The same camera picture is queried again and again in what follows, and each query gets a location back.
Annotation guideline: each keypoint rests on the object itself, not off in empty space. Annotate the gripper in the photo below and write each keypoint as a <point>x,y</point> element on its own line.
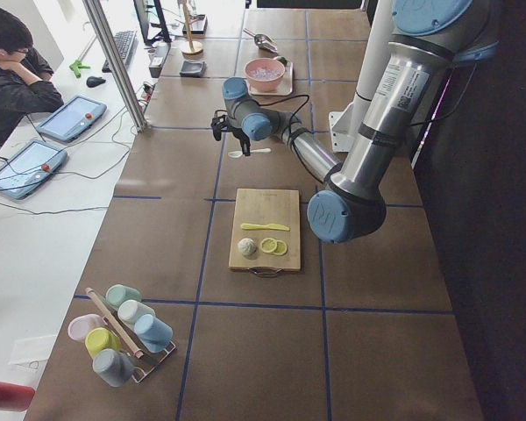
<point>237,130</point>

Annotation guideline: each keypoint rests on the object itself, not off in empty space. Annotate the white plastic spoon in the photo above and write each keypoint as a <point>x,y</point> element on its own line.
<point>239,153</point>

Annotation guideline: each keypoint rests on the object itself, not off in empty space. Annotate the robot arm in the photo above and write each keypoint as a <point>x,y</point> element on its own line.
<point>409,43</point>

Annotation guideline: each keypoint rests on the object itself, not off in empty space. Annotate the pink bowl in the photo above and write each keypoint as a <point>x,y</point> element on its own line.
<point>264,86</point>

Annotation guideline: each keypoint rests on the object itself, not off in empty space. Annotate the clear ice cubes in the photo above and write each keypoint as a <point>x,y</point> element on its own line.
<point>265,71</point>

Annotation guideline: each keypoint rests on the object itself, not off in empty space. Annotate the metal ice scoop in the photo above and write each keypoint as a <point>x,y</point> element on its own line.
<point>262,41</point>

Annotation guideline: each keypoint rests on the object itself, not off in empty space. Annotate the beige tray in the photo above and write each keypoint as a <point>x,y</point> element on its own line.
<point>285,88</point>

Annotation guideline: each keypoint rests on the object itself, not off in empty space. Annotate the bamboo cutting board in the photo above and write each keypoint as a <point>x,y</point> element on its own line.
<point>265,206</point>

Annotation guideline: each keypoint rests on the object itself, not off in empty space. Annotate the grey folded cloth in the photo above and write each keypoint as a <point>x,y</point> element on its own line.
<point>192,69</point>

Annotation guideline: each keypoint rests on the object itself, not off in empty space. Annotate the yellow plastic knife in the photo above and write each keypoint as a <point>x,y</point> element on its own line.
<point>271,226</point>

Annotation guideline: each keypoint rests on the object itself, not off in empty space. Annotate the wooden mug tree stand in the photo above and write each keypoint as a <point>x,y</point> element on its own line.
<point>189,47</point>

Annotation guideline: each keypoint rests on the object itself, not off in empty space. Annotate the white steamed bun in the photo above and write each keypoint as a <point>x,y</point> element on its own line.
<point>247,246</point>

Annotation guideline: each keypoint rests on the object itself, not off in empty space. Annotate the upper lemon slice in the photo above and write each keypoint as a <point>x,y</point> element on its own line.
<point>268,245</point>

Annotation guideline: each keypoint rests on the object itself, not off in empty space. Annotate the lemon slice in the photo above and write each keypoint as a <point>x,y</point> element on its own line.
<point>268,245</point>
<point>281,248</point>

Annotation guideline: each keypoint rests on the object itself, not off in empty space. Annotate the lower lemon slice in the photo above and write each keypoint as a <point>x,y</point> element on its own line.
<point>281,248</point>

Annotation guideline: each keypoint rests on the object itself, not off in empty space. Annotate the black keyboard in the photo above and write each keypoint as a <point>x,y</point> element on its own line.
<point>126,43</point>

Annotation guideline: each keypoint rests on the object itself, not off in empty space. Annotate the black computer mouse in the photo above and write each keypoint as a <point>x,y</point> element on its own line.
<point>94,81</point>

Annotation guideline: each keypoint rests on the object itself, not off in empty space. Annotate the far teach pendant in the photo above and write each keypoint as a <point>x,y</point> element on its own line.
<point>72,119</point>

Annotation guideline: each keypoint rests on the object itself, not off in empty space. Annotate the teach pendant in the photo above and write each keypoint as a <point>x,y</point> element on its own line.
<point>29,168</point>
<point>72,119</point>

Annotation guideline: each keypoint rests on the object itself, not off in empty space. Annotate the green cup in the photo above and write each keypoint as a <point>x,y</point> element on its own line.
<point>117,294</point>

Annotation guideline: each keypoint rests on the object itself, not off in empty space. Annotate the white cup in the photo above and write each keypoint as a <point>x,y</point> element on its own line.
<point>131,310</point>

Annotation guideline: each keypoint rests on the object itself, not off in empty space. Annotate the blue cup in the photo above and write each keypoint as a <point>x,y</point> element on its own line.
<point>155,334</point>

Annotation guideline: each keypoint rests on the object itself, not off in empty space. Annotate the near teach pendant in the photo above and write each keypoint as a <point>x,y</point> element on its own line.
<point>29,168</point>

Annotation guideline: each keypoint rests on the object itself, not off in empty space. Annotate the seated person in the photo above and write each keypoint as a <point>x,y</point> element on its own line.
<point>25,76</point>

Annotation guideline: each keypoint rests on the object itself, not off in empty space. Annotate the yellow cup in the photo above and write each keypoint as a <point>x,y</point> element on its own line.
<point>99,339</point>

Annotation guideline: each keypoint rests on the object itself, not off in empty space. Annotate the pink cup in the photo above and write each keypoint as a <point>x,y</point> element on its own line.
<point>79,327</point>

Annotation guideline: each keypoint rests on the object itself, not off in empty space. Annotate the grey cup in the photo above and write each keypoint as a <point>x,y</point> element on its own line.
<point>114,367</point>

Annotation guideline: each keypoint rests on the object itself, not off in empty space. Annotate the red bottle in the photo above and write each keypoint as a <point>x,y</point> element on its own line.
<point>14,397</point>

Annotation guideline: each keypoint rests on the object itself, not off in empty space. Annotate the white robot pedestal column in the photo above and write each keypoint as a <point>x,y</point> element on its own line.
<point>377,53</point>

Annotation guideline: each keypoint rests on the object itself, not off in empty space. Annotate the aluminium frame post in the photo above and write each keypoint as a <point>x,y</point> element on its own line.
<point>103,32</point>

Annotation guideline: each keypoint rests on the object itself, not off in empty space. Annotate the wire cup rack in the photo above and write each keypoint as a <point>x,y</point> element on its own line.
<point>145,362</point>

